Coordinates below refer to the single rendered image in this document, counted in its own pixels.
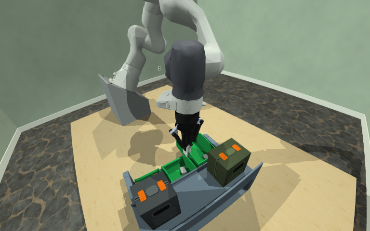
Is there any olive green case with orange latches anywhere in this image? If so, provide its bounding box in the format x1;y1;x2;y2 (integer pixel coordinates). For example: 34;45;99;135
207;138;251;187

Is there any green bin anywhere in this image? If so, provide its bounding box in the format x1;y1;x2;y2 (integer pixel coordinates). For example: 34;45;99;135
161;155;196;182
134;168;161;184
176;133;215;168

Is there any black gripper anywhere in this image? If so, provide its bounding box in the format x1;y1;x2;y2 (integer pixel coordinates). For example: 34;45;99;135
169;111;204;157

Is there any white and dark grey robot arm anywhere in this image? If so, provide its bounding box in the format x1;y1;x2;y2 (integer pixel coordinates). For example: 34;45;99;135
109;0;225;115

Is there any black tool case with orange latches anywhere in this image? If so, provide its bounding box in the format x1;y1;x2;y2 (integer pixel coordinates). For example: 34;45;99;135
130;170;181;230

